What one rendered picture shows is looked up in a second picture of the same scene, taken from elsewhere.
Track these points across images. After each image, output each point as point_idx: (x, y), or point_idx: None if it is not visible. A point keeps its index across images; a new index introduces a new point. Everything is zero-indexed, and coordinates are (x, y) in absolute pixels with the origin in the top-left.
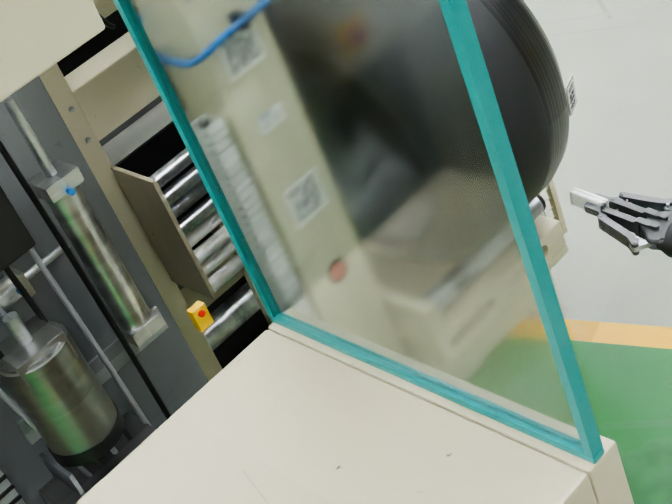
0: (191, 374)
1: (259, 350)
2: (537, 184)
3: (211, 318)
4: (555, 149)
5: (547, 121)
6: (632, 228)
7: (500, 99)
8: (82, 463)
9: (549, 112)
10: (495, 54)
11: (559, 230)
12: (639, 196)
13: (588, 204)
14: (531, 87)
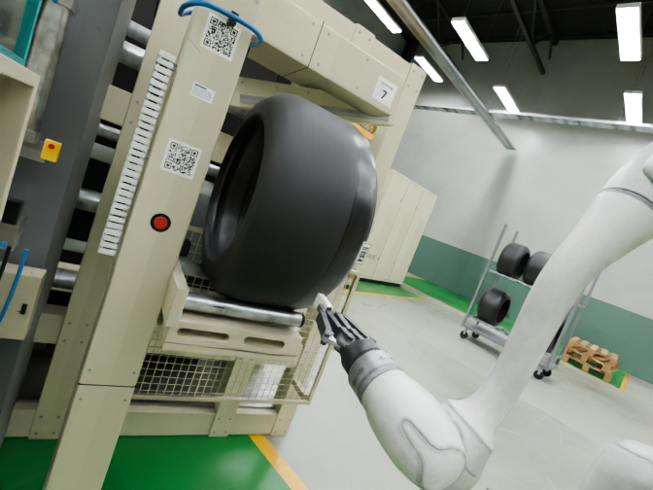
0: (44, 227)
1: None
2: (305, 282)
3: (55, 157)
4: (330, 269)
5: (339, 242)
6: (334, 332)
7: (325, 193)
8: None
9: (344, 239)
10: (342, 173)
11: (297, 343)
12: (355, 323)
13: (322, 304)
14: (346, 212)
